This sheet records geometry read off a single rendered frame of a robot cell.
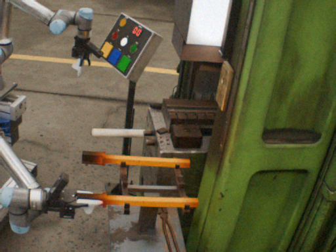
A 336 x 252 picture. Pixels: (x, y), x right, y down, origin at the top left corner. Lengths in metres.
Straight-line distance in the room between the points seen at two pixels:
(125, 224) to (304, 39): 1.02
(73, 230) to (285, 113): 1.59
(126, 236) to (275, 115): 0.75
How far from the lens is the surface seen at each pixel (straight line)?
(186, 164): 1.85
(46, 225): 2.90
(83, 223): 2.92
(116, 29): 2.65
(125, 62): 2.48
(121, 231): 1.90
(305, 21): 1.66
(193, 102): 2.23
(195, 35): 1.86
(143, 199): 1.64
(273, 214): 2.12
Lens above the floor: 2.03
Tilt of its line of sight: 30 degrees down
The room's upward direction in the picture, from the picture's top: 9 degrees clockwise
